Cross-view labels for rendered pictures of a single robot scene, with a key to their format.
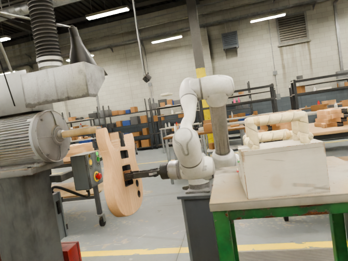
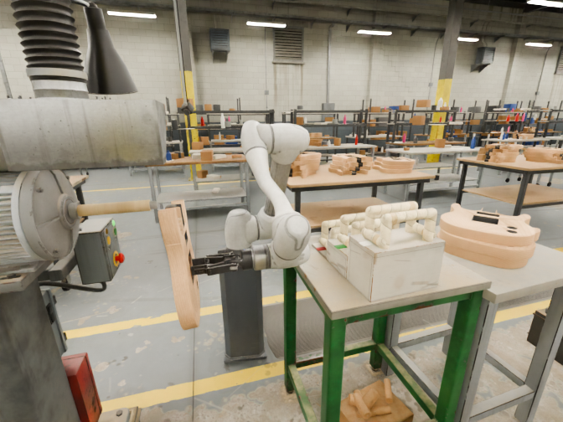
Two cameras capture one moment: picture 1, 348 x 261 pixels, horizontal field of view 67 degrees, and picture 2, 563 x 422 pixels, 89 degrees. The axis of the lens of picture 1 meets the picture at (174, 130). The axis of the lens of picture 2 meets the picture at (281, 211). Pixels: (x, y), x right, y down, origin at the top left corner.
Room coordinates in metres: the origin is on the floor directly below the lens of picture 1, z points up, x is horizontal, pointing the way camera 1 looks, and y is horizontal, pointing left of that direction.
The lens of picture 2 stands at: (0.34, 0.38, 1.48)
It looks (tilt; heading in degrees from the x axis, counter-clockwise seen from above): 18 degrees down; 333
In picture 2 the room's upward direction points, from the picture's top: 1 degrees counter-clockwise
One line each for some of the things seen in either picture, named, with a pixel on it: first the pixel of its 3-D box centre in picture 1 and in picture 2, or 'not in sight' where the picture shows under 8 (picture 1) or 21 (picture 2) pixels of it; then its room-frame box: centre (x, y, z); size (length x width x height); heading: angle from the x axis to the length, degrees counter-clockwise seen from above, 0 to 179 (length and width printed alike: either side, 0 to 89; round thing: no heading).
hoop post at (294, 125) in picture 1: (296, 127); (410, 218); (0.97, -0.45, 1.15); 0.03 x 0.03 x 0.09
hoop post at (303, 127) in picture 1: (303, 129); (429, 226); (0.89, -0.44, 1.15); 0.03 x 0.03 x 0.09
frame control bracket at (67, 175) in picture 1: (68, 174); (68, 262); (1.47, 0.63, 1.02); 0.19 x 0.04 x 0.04; 168
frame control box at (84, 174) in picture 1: (75, 176); (77, 261); (1.53, 0.61, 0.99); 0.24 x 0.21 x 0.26; 78
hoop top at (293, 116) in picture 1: (276, 118); (410, 215); (0.90, -0.36, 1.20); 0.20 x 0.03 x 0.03; 81
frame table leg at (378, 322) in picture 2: (339, 248); (381, 307); (1.33, -0.77, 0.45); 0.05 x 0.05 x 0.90; 78
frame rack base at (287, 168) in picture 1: (279, 167); (393, 261); (0.95, -0.37, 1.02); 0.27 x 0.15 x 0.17; 82
